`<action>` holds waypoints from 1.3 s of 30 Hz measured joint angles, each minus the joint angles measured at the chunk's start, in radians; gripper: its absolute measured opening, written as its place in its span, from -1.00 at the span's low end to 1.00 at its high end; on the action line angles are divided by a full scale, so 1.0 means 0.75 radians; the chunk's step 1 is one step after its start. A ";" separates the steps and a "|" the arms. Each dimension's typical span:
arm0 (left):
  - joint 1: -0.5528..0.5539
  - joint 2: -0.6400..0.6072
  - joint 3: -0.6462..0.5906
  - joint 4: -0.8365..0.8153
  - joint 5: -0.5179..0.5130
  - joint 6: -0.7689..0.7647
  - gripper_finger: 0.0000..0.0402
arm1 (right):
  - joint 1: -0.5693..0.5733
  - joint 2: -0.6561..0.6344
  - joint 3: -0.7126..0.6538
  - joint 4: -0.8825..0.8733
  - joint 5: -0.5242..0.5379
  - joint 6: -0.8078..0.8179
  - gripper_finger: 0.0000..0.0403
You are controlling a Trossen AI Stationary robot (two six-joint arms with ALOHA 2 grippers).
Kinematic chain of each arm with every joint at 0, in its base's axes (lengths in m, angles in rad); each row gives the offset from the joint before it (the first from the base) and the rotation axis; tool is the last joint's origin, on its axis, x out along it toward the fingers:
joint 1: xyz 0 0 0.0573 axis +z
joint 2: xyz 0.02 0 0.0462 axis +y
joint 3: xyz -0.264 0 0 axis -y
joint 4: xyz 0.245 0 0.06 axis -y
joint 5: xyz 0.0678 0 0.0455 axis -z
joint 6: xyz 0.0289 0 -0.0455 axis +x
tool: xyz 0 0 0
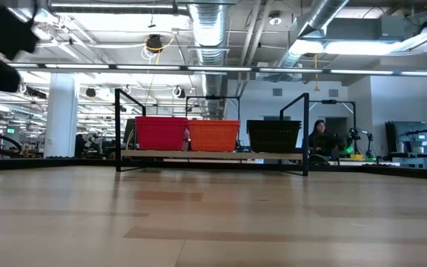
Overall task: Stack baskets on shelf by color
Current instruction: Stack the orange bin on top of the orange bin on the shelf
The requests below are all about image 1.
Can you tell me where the silver spiral ceiling duct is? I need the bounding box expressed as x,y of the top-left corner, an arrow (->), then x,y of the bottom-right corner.
265,0 -> 351,82
188,0 -> 234,119

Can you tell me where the white building column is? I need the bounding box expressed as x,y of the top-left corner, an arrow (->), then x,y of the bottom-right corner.
44,72 -> 80,159

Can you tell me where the black aluminium rig frame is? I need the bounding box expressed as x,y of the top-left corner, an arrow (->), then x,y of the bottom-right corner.
0,157 -> 427,182

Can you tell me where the black ceiling cable reel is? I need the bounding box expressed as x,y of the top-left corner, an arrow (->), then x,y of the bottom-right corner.
145,33 -> 176,53

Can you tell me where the orange plastic slotted basket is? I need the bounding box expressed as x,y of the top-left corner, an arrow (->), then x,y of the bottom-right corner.
188,122 -> 240,152
187,119 -> 241,125

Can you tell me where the black background rig frame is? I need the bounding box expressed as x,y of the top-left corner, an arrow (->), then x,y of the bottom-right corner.
308,99 -> 358,149
185,95 -> 242,123

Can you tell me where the yellow hanging pendant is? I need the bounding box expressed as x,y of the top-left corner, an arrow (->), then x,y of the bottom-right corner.
312,53 -> 321,93

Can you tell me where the long horizontal crossbar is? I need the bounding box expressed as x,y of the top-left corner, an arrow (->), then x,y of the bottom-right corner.
7,62 -> 427,77

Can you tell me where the background robot arms green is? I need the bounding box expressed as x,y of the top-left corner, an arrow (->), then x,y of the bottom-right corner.
346,127 -> 376,161

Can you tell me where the black frame wooden shelf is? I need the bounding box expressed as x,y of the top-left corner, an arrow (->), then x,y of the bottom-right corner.
114,88 -> 310,177

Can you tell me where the person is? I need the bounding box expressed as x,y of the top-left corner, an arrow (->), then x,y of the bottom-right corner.
308,119 -> 336,156

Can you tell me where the silver horizontal ceiling pipe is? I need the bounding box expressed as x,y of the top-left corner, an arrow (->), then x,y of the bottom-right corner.
46,0 -> 191,16

